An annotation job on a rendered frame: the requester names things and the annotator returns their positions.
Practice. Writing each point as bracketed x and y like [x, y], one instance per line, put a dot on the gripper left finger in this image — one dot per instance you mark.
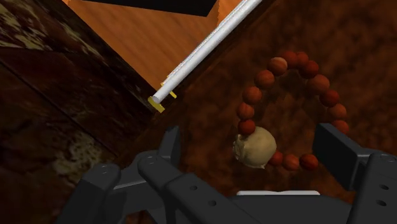
[186, 192]

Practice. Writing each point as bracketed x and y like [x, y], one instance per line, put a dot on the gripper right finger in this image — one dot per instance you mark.
[377, 186]

